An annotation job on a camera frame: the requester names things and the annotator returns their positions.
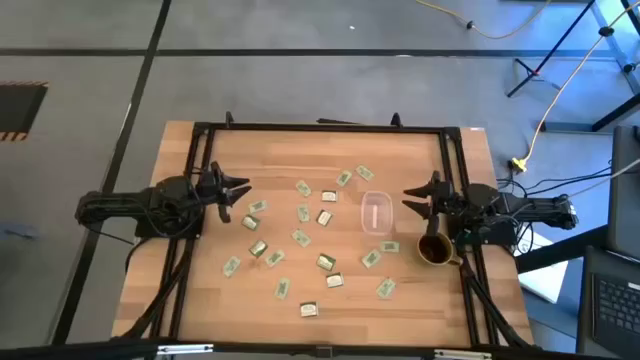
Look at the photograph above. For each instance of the grey monitor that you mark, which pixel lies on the grey monitor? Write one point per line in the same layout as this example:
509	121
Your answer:
625	200

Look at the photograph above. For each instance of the black standing desk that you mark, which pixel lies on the black standing desk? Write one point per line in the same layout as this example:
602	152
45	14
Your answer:
550	50

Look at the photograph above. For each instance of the white sheet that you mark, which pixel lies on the white sheet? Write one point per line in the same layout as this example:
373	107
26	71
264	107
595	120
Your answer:
545	280

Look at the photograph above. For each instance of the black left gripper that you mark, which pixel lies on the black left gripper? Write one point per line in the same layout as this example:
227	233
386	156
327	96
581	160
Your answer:
212	190

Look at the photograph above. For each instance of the pale green sugar packet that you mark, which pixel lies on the pale green sugar packet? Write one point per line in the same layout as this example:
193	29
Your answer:
274	258
258	206
344	178
389	246
282	288
371	258
303	188
364	172
303	213
301	238
385	288
231	266

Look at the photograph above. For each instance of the black floor hatch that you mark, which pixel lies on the black floor hatch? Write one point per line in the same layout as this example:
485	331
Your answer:
20	107

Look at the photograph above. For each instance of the black desk brace bar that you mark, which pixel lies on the black desk brace bar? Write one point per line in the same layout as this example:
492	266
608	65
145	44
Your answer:
560	250

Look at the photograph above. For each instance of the silver metal bracket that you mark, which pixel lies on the silver metal bracket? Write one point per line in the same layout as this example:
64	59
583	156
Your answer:
185	349
462	355

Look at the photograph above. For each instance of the green white truvia packet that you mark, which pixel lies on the green white truvia packet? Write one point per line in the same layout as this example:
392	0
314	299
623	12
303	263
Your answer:
325	262
309	309
324	217
334	280
258	248
329	196
250	222

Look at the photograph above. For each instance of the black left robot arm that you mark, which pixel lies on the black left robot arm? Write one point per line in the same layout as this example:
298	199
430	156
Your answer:
125	202

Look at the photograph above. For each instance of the laptop keyboard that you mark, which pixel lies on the laptop keyboard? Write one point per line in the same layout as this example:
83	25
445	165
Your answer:
617	310

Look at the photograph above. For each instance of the clear plastic bin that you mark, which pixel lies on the clear plastic bin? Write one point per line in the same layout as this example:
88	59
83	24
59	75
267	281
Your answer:
377	227

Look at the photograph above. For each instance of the olive green ceramic mug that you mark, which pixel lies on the olive green ceramic mug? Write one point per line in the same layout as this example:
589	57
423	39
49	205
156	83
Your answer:
442	252

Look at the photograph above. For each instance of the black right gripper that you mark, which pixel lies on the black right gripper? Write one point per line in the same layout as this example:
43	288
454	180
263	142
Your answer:
442	200

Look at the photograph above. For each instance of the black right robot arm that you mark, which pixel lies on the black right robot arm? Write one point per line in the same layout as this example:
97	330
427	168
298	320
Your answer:
525	207

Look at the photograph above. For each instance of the black aluminium table frame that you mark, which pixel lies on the black aluminium table frame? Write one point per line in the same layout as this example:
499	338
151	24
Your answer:
325	128

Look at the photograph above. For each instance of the black rig beam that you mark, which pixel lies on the black rig beam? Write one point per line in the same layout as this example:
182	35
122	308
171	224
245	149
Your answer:
75	350

